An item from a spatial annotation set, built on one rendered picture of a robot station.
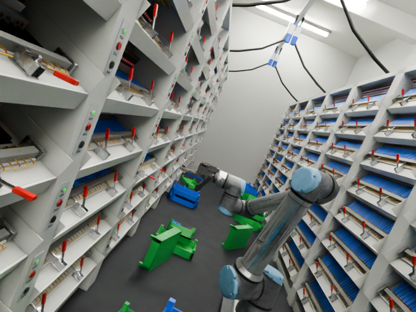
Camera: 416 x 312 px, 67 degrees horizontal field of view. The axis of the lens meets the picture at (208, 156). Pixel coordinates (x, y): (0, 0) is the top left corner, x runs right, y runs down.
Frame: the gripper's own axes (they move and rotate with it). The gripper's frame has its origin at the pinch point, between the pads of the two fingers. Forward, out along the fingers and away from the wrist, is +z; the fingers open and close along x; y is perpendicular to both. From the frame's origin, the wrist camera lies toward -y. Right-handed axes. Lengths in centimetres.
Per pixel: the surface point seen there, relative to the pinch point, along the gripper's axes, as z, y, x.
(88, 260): 21, -47, 42
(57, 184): 16, 7, 109
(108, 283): 12, -63, 28
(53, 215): 16, -2, 105
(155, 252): -3, -52, 2
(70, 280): 21, -47, 60
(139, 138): 18.8, 12.3, 39.9
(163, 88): 16, 36, 40
